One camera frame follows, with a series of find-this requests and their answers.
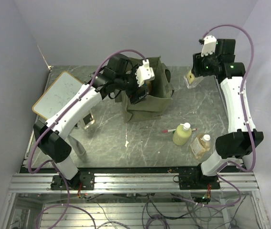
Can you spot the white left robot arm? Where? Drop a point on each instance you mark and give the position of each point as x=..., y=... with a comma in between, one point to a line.
x=117, y=73

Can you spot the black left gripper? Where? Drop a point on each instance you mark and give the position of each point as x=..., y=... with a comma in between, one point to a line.
x=133, y=95

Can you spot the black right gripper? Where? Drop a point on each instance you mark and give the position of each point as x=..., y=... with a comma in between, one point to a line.
x=197, y=68

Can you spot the orange bottle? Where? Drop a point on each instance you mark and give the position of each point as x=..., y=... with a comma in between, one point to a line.
x=149, y=86

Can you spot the olive green canvas bag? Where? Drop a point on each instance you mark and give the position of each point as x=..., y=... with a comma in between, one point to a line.
x=156, y=102

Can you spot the aluminium rail frame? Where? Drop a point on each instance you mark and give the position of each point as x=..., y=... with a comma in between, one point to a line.
x=130, y=180

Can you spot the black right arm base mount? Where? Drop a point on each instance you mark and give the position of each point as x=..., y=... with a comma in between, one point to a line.
x=191, y=177

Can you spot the clear perfume bottle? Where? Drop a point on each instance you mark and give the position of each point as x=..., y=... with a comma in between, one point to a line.
x=191, y=80

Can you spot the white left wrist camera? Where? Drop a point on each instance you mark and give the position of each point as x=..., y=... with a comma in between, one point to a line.
x=144, y=73

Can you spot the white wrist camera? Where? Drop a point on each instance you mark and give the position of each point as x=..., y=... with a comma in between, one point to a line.
x=209, y=45
x=144, y=73

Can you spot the red and white marker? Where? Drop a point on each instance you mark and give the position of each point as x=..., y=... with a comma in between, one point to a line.
x=173, y=130

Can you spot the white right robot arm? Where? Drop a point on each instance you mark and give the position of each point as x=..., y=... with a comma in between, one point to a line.
x=242, y=136

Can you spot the amber liquid bottle, white cap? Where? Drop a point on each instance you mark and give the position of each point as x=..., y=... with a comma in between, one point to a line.
x=201, y=145

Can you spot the clear square bottle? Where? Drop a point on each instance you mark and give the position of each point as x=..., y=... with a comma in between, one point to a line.
x=88, y=120

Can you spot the yellow-framed small whiteboard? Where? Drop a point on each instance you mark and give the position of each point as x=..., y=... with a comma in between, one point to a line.
x=60, y=92

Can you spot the grey metallic tube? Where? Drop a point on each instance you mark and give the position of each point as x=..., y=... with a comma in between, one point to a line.
x=77, y=146

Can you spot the yellow-green pump bottle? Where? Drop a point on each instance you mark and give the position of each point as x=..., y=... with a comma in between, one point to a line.
x=182, y=133

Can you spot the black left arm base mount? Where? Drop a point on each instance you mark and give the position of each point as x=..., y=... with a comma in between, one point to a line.
x=82, y=180

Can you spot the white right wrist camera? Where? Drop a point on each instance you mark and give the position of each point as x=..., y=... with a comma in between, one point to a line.
x=209, y=45

